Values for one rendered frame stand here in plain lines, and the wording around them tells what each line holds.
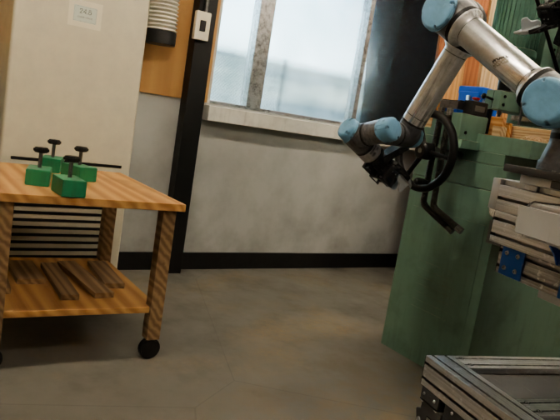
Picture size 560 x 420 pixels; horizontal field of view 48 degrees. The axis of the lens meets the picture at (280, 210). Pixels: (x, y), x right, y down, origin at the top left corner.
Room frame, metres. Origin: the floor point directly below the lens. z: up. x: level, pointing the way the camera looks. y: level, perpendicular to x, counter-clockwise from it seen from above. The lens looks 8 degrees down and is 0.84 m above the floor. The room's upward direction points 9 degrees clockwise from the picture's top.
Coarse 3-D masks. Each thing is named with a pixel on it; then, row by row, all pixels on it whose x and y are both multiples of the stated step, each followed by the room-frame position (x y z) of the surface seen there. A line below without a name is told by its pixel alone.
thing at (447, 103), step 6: (444, 102) 2.32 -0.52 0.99; (450, 102) 2.29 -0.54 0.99; (456, 102) 2.27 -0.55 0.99; (462, 102) 2.28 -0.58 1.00; (468, 102) 2.26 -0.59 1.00; (474, 102) 2.25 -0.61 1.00; (480, 102) 2.26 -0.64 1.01; (456, 108) 2.27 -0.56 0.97; (462, 108) 2.28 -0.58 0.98; (468, 108) 2.26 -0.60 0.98; (474, 108) 2.25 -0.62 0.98; (480, 108) 2.26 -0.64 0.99; (486, 108) 2.28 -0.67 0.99; (474, 114) 2.25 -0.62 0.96; (480, 114) 2.27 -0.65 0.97; (486, 114) 2.29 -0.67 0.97
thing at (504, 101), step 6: (492, 90) 2.40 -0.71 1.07; (498, 90) 2.37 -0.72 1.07; (492, 96) 2.39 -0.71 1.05; (498, 96) 2.37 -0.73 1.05; (504, 96) 2.37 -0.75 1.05; (510, 96) 2.39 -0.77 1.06; (486, 102) 2.41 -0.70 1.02; (492, 102) 2.39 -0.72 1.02; (498, 102) 2.36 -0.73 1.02; (504, 102) 2.37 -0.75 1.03; (510, 102) 2.39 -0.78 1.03; (516, 102) 2.41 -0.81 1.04; (492, 108) 2.38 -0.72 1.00; (498, 108) 2.36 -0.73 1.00; (504, 108) 2.38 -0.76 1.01; (510, 108) 2.40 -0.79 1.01; (516, 108) 2.41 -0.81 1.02
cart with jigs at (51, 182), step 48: (0, 192) 1.67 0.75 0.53; (48, 192) 1.79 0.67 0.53; (96, 192) 1.92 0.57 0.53; (144, 192) 2.08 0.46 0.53; (0, 240) 1.70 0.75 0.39; (0, 288) 1.70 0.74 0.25; (48, 288) 1.98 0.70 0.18; (96, 288) 2.00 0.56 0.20; (0, 336) 1.71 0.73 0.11; (144, 336) 1.97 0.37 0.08
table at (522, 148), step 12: (468, 144) 2.22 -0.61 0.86; (480, 144) 2.26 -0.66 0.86; (492, 144) 2.21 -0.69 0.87; (504, 144) 2.17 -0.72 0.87; (516, 144) 2.13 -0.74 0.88; (528, 144) 2.09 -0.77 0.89; (540, 144) 2.10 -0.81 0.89; (516, 156) 2.12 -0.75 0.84; (528, 156) 2.08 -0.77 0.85; (540, 156) 2.11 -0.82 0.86
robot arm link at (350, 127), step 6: (348, 120) 2.02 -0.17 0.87; (354, 120) 2.00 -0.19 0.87; (342, 126) 2.02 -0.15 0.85; (348, 126) 2.00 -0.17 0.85; (354, 126) 1.99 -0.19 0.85; (360, 126) 2.05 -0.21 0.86; (342, 132) 2.00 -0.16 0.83; (348, 132) 1.99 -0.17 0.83; (354, 132) 1.99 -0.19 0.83; (342, 138) 2.01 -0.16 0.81; (348, 138) 2.00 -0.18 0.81; (354, 138) 2.00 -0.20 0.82; (348, 144) 2.02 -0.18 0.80; (354, 144) 2.01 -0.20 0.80; (360, 144) 2.00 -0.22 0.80; (354, 150) 2.04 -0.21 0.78; (360, 150) 2.03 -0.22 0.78; (366, 150) 2.03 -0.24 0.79
